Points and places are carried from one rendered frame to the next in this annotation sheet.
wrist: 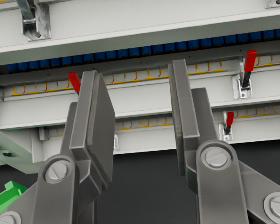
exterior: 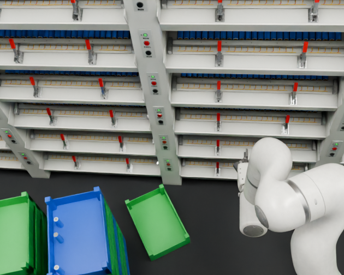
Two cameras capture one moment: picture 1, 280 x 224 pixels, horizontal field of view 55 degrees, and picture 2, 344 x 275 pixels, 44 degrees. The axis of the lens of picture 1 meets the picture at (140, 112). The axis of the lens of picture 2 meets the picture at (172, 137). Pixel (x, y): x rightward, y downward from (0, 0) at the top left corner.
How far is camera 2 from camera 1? 1.44 m
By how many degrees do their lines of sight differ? 5
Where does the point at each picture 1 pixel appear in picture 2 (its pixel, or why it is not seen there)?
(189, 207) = not seen: hidden behind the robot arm
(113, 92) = (228, 148)
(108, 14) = (238, 127)
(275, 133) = not seen: hidden behind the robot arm
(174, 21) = (256, 132)
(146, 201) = (229, 205)
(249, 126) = not seen: hidden behind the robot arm
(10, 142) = (176, 163)
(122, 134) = (223, 168)
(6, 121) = (182, 153)
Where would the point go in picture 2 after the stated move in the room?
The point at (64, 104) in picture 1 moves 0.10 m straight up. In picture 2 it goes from (207, 150) to (207, 138)
